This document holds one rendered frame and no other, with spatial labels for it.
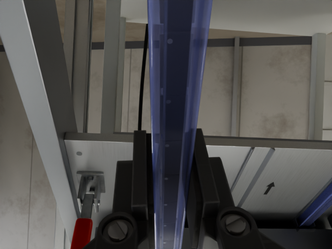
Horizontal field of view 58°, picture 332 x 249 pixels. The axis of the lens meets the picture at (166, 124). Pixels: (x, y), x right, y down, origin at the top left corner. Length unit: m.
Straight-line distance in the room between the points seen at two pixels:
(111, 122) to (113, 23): 0.21
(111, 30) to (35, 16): 0.47
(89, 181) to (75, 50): 0.28
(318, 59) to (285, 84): 2.09
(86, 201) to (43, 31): 0.17
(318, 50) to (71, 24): 0.81
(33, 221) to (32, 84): 3.85
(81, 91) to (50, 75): 0.28
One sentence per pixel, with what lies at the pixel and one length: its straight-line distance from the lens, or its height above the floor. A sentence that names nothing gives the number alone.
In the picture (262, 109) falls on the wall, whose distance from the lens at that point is 3.14.
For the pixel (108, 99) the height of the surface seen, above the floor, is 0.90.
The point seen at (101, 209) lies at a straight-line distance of 0.40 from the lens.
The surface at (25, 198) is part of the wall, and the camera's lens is 4.07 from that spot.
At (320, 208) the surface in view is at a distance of 0.43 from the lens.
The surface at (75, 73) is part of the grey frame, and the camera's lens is 0.54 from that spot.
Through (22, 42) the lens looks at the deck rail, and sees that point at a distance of 0.21.
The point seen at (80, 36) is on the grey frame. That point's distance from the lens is 0.54.
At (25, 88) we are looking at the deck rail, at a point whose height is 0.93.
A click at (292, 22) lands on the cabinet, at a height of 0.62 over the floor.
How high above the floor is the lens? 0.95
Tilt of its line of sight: 1 degrees down
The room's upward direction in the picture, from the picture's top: 178 degrees counter-clockwise
